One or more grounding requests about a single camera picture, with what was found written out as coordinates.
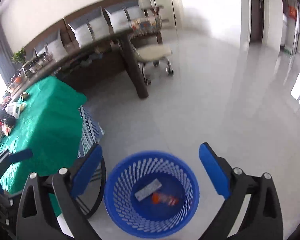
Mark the grey rectangular wrapper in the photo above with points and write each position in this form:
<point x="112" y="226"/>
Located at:
<point x="147" y="190"/>

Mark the dark wooden long table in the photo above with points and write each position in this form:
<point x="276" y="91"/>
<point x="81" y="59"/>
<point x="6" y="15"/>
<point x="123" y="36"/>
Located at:
<point x="49" y="66"/>

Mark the green potted plant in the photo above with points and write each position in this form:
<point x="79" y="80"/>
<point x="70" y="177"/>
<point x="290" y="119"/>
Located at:
<point x="19" y="56"/>

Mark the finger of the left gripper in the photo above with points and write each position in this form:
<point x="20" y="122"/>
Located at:
<point x="7" y="158"/>

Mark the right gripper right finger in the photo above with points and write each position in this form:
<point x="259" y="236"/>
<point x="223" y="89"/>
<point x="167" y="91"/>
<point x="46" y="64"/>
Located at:
<point x="263" y="217"/>

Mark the blue plastic trash basket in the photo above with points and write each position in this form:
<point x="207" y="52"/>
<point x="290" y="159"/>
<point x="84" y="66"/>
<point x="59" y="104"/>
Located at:
<point x="145" y="219"/>

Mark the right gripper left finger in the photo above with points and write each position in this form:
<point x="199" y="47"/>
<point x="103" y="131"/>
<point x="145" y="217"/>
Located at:
<point x="36" y="218"/>

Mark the striped blue white cloth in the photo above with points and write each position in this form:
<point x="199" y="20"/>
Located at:
<point x="91" y="133"/>

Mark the red orange snack wrapper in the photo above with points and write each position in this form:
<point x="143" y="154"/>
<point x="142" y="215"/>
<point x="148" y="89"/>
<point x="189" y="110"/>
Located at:
<point x="160" y="198"/>

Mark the grey white sofa pillow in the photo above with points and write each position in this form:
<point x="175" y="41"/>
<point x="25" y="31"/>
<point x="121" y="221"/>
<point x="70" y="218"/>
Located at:
<point x="87" y="33"/>

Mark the white cushioned rolling stool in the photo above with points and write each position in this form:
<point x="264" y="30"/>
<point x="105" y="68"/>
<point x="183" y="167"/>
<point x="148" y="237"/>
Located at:
<point x="154" y="53"/>

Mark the green tablecloth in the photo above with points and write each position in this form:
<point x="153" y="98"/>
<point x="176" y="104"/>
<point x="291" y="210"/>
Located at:
<point x="50" y="126"/>

